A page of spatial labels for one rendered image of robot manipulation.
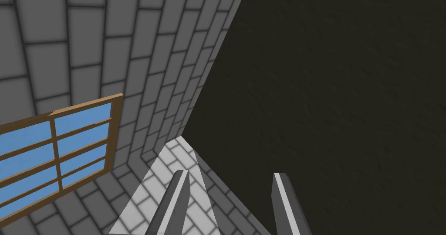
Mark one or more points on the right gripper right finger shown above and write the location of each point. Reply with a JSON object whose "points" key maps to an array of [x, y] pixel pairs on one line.
{"points": [[288, 210]]}

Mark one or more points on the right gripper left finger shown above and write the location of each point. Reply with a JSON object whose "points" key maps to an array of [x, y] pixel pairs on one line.
{"points": [[171, 207]]}

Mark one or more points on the brown framed window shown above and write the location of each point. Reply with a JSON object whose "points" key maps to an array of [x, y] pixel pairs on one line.
{"points": [[52, 158]]}

